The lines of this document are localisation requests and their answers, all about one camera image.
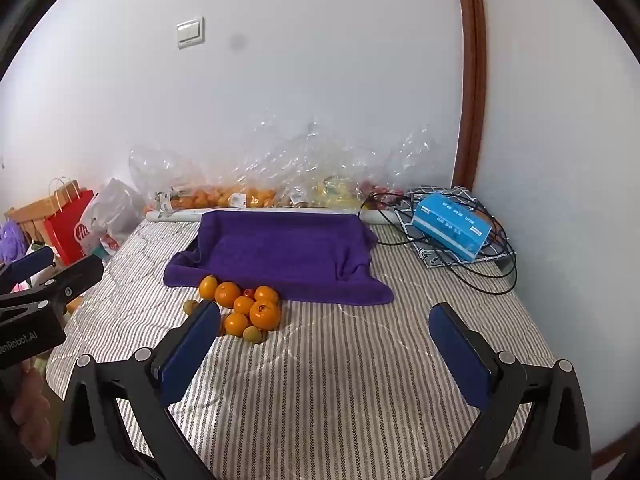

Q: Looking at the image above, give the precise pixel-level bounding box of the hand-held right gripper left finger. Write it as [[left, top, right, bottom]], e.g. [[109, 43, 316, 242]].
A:
[[55, 300, 223, 480]]

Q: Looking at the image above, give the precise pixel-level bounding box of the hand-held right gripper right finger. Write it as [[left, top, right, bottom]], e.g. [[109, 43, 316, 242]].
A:
[[428, 302, 593, 480]]

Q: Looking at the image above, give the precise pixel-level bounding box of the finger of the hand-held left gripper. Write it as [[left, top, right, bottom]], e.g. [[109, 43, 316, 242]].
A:
[[0, 255, 105, 322], [0, 246, 57, 286]]

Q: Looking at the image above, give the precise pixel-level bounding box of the oval orange loquat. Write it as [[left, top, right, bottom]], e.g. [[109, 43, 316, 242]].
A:
[[198, 274, 220, 302]]

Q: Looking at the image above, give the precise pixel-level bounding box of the large stemmed tangerine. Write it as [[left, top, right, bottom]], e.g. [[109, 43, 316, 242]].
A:
[[249, 300, 282, 331]]

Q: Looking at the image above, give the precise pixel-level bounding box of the purple towel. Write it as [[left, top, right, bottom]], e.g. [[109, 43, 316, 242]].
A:
[[163, 210, 396, 307]]

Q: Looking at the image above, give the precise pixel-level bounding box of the person's left hand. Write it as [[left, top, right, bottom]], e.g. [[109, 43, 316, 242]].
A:
[[10, 360, 53, 461]]

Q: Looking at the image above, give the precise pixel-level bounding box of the red paper shopping bag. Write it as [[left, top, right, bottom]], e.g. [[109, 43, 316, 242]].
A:
[[42, 177, 96, 267]]

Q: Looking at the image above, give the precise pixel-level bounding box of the white bag with red logo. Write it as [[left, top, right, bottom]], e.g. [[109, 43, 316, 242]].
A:
[[97, 232, 123, 261]]

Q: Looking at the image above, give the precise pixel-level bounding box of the wooden headboard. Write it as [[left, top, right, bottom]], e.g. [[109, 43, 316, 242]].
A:
[[5, 195, 63, 246]]

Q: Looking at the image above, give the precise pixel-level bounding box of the grey white plastic bag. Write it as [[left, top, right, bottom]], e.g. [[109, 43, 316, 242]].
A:
[[80, 177, 146, 246]]

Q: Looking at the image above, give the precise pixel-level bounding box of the white printed roll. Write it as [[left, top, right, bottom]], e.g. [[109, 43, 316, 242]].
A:
[[146, 207, 401, 226]]

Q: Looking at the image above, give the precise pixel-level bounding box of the blue tissue box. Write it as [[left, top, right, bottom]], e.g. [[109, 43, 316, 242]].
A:
[[412, 192, 493, 263]]

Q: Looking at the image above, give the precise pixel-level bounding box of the clear bag of leafy tangerines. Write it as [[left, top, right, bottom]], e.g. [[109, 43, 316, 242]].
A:
[[129, 145, 211, 211]]

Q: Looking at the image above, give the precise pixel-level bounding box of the clear bag of small oranges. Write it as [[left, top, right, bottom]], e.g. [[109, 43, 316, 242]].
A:
[[200, 130, 281, 209]]

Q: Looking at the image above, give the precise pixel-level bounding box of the clear bag of brown produce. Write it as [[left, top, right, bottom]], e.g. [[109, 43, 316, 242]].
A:
[[270, 120, 326, 208]]

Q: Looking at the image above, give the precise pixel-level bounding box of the clear bag of red tomatoes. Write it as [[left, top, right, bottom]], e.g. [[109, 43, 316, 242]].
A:
[[365, 125, 441, 206]]

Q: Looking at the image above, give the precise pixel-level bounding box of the clear bag of yellow produce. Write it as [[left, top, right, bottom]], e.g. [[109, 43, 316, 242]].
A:
[[310, 125, 381, 209]]

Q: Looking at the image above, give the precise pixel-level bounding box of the black coiled cable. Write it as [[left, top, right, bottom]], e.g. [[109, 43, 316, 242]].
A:
[[357, 187, 518, 295]]

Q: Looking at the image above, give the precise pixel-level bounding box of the white light switch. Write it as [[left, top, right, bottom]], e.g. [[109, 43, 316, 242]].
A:
[[175, 16, 206, 50]]

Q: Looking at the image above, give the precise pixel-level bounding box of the brown wooden door frame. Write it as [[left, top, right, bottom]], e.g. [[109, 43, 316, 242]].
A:
[[452, 0, 488, 191]]

